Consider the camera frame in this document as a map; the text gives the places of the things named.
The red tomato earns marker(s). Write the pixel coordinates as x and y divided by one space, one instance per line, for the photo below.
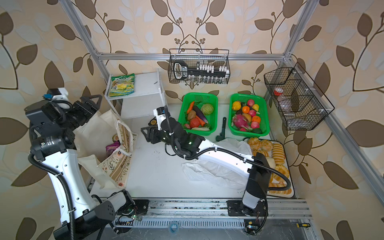
194 123

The brown potato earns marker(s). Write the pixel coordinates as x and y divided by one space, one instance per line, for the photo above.
191 115

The white radish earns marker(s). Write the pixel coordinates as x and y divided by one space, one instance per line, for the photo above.
201 129

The black yellow screwdriver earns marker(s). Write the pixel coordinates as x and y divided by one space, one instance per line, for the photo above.
303 225

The yellow lemon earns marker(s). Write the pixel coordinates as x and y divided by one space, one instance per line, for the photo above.
236 106

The black wire basket right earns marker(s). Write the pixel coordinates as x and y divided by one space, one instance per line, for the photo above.
300 101

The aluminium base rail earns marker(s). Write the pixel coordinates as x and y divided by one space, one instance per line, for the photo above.
210 213

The orange carrot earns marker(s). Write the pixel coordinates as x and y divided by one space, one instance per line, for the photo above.
190 108
202 123

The purple eggplant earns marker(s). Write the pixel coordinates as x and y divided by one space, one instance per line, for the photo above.
200 114

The cream floral tote bag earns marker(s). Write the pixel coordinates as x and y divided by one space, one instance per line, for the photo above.
91 140

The bread tray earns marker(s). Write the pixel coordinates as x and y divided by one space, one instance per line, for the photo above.
275 155

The black yellow tape measure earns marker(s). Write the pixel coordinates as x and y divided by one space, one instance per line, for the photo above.
153 122

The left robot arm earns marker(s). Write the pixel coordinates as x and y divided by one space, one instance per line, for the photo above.
53 150

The green vegetable basket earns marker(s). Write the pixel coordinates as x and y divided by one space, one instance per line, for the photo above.
199 99

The black wire basket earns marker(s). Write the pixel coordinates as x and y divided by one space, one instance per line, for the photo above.
300 101
199 66

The white shelf rack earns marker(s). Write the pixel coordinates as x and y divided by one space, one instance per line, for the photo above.
148 95

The yellow green apple tea bag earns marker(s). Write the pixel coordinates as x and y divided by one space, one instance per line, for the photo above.
122 85

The pink dragon fruit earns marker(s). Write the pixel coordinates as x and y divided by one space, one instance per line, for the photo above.
240 122

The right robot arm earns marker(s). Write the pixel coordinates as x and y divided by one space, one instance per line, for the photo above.
261 177

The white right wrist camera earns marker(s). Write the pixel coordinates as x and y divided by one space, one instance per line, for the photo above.
160 114

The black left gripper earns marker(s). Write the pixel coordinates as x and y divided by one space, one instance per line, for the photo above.
90 109

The orange carrot upper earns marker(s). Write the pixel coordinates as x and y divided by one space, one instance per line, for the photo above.
190 108

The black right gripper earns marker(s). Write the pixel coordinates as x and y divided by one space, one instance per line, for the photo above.
153 132

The green fruit basket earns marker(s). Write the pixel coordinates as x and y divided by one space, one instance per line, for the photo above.
257 116

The glazed ring bread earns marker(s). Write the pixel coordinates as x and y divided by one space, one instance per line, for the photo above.
283 170

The orange fruit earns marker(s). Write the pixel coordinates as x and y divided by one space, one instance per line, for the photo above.
245 109

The purple snack bag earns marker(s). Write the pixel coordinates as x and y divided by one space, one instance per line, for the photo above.
112 147

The white plastic bag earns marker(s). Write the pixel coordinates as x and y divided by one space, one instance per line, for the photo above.
220 169

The black wire basket back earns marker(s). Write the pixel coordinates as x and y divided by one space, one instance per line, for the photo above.
199 66

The green cabbage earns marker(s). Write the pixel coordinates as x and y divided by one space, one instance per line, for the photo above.
207 109

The orange carrot lower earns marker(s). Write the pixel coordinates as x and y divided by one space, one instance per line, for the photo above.
202 123

